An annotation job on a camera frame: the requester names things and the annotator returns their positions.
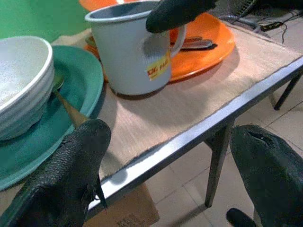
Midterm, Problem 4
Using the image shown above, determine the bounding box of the gold spoon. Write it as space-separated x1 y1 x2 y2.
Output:
52 72 89 127

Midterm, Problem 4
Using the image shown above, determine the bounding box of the teal plate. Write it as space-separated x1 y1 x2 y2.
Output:
0 45 105 191

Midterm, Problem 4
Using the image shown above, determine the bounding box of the grey mesh stand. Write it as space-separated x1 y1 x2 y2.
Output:
213 0 258 25

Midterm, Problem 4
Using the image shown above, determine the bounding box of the white ribbed bowl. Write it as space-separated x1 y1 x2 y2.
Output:
0 35 55 141

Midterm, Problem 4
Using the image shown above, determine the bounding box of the orange plate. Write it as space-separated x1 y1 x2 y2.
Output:
79 0 236 83

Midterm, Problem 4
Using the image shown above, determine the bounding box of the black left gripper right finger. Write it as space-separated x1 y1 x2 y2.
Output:
230 124 303 227

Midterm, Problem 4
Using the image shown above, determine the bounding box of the black rounded object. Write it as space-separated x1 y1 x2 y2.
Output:
225 208 257 227

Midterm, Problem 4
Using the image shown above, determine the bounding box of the brown cardboard box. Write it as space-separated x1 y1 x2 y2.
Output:
82 183 160 227

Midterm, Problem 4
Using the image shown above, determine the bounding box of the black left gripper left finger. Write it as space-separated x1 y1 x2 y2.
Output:
0 118 112 227

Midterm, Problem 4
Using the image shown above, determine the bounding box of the black cable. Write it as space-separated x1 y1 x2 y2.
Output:
280 23 288 44

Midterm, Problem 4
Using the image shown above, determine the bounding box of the grey mug with yellow label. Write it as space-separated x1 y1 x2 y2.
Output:
84 0 187 96

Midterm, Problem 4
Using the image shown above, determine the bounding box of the silver cutlery with dark handle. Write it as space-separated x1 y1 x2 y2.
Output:
170 39 218 52

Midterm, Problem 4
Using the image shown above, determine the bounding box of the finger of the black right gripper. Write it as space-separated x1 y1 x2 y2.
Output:
145 0 216 34

